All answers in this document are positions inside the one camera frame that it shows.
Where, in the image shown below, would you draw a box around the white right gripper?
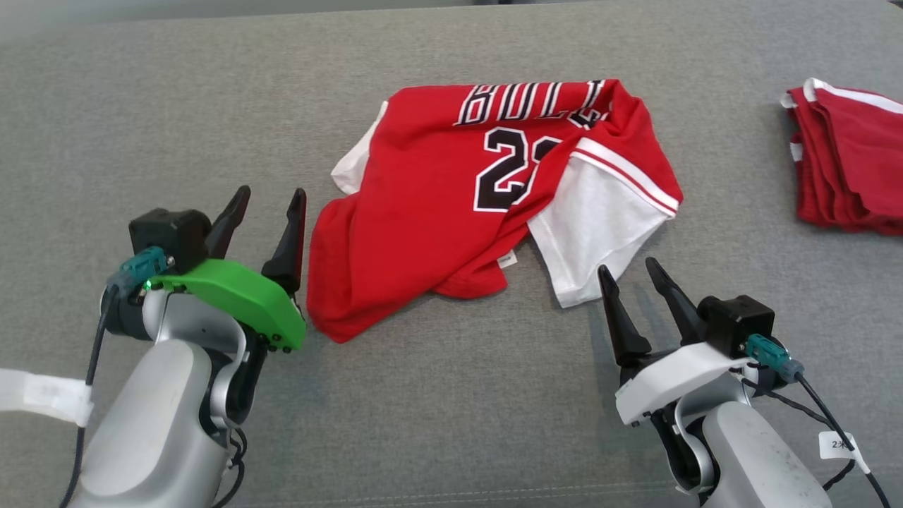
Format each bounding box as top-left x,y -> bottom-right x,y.
598,257 -> 756,428

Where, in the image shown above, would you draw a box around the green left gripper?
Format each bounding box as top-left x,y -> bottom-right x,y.
145,185 -> 308,353

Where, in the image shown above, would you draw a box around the red white basketball jersey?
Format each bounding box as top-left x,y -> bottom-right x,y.
306,78 -> 684,345

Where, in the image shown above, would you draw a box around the red shorts with white stripe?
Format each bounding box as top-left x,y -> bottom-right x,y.
780,77 -> 903,237

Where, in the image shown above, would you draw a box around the grey fabric sofa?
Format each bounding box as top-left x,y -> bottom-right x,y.
0,0 -> 903,508

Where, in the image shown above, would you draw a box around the teal plug black left camera cable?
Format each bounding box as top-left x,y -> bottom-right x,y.
59,246 -> 175,508

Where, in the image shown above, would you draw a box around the teal plug black camera cable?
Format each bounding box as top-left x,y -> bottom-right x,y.
744,333 -> 894,508
59,246 -> 175,508

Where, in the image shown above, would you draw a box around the teal plug black right camera cable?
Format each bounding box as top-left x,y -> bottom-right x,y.
744,333 -> 894,508

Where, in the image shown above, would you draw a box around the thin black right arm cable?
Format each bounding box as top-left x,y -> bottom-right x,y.
739,376 -> 858,492

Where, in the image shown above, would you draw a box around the small white cable tag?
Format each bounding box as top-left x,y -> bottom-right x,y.
818,430 -> 873,475

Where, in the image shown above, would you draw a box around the white tape cable band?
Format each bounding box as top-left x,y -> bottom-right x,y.
0,367 -> 95,428

